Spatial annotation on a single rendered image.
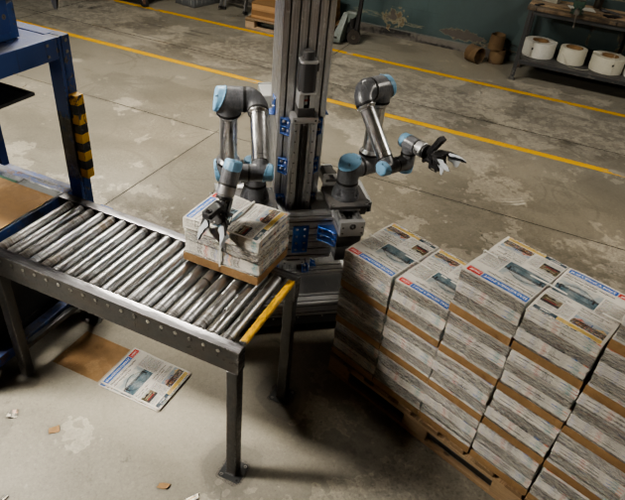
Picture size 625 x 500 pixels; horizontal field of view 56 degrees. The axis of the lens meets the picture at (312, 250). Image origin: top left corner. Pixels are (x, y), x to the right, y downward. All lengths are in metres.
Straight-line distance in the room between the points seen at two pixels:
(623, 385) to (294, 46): 2.00
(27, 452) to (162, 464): 0.62
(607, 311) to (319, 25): 1.76
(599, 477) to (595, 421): 0.26
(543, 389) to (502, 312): 0.34
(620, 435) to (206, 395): 1.90
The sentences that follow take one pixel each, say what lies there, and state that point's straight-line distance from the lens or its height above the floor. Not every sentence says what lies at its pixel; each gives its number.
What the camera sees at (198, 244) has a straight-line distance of 2.60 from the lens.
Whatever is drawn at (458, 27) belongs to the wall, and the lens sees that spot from 9.08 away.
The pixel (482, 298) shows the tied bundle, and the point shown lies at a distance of 2.42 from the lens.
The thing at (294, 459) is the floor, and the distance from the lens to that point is 2.95.
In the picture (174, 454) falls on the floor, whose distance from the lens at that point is 2.97.
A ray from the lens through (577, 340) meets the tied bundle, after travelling 2.32.
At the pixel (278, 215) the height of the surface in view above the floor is 1.03.
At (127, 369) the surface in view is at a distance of 3.33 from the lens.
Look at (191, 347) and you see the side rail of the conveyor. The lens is 2.39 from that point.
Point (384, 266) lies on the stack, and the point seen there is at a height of 0.83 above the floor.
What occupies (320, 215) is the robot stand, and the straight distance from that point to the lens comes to 3.19.
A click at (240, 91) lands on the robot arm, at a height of 1.44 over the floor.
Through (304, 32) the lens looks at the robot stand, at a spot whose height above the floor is 1.64.
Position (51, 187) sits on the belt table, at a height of 0.79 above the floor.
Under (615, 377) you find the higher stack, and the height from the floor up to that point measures 0.97.
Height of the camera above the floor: 2.43
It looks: 36 degrees down
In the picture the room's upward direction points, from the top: 6 degrees clockwise
